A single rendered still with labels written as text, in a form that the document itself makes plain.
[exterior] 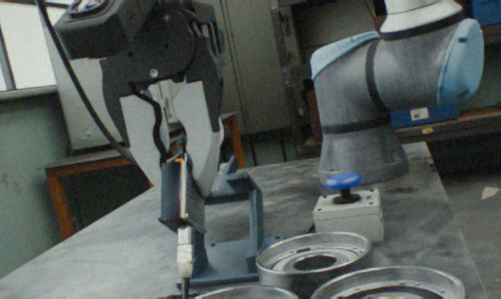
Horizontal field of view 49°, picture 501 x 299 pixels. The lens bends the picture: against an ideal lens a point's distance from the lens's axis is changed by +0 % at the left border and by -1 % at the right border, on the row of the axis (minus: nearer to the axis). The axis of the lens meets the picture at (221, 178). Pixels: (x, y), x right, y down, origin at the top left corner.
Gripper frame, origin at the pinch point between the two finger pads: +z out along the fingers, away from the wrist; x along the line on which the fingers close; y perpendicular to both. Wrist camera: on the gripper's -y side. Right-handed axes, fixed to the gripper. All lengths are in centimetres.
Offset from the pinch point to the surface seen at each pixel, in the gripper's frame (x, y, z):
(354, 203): -11.5, 20.2, 8.7
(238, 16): 75, 378, -50
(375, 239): -13.3, 18.6, 12.6
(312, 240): -7.5, 12.1, 9.7
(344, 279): -11.3, 0.3, 9.3
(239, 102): 87, 378, 13
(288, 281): -6.5, 2.2, 9.8
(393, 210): -15.5, 31.4, 13.2
